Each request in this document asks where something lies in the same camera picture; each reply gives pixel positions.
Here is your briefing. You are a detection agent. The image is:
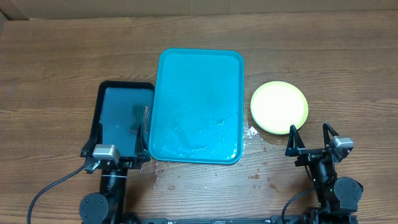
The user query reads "orange green scrub sponge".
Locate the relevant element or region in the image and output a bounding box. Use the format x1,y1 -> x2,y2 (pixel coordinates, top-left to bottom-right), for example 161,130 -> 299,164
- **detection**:
130,105 -> 149,134

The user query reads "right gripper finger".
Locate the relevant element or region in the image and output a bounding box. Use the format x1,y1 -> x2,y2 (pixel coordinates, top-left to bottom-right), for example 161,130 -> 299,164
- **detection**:
285,125 -> 306,156
323,122 -> 338,147

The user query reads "yellow-green plate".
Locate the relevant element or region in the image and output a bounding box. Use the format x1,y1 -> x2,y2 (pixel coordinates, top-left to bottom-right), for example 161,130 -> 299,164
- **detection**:
250,81 -> 309,135

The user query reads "teal plastic tray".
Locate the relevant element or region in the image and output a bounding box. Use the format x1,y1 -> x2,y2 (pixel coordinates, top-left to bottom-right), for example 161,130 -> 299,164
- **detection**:
149,48 -> 244,165

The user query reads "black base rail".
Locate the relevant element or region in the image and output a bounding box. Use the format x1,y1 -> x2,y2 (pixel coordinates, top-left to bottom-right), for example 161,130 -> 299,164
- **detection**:
81,213 -> 358,224

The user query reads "black plastic tray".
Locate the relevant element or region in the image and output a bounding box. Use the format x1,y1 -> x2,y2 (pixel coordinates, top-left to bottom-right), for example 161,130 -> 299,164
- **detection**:
91,81 -> 155,157

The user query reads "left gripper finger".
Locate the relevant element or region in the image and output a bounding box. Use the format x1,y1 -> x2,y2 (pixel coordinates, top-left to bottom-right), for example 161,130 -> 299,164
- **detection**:
134,124 -> 149,159
80,123 -> 103,157

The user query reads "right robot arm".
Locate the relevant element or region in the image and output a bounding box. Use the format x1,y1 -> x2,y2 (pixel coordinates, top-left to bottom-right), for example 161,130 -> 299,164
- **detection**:
281,123 -> 364,224

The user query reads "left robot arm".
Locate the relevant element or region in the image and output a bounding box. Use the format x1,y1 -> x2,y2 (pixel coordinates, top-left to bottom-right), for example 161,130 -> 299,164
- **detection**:
79,124 -> 150,223

